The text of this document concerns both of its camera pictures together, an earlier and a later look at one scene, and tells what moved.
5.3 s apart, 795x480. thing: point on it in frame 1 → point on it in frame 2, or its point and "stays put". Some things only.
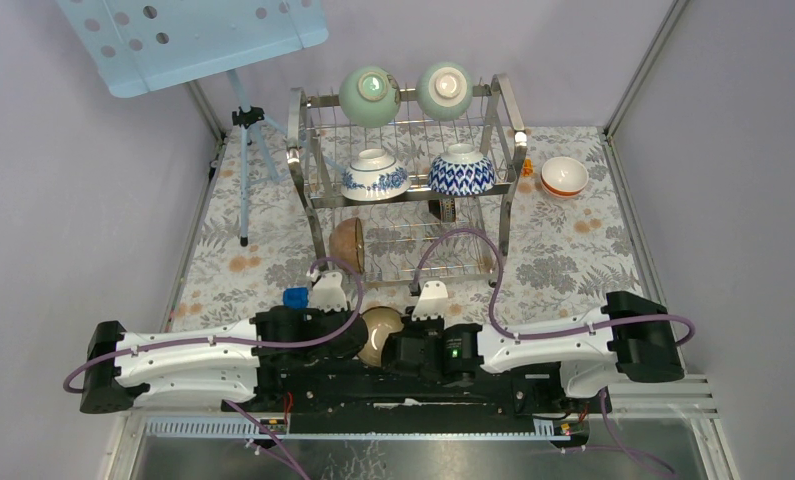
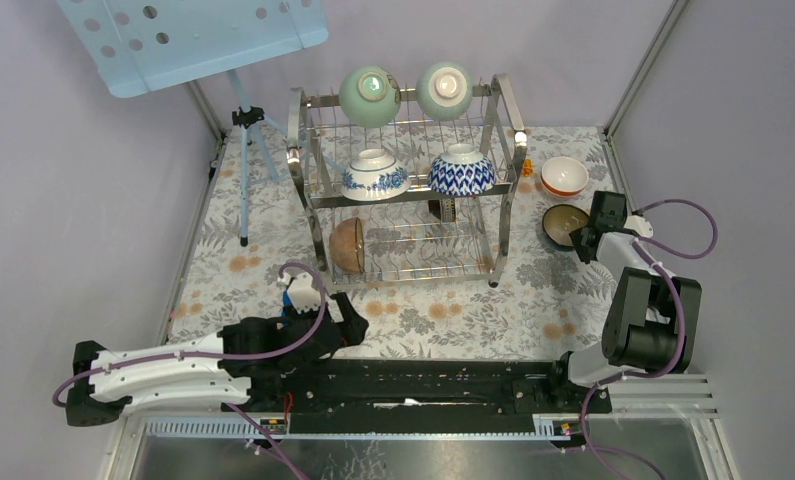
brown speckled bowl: (346, 242) stays put
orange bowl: (564, 177) stays put
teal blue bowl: (380, 322) → (559, 220)
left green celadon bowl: (370, 96) stays put
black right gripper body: (420, 328) → (581, 251)
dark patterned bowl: (444, 209) stays put
